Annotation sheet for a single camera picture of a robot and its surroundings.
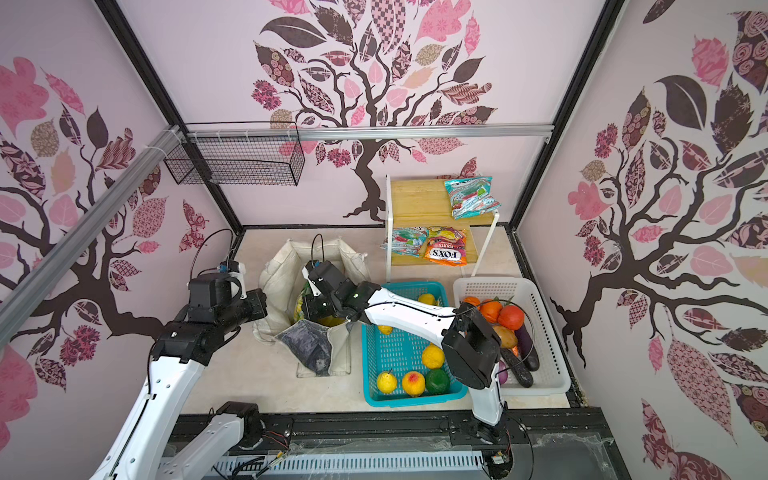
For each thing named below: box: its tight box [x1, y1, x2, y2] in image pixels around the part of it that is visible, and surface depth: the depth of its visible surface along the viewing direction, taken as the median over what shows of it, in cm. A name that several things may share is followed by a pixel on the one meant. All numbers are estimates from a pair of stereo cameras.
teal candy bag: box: [444, 177, 502, 220], surface depth 77 cm
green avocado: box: [425, 368, 450, 395], surface depth 79 cm
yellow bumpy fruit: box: [422, 342, 445, 369], surface depth 83 cm
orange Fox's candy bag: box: [424, 226, 468, 267], surface depth 92 cm
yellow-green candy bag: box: [293, 294, 305, 321], surface depth 80 cm
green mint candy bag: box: [380, 226, 428, 257], surface depth 92 cm
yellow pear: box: [377, 368, 397, 394], surface depth 79 cm
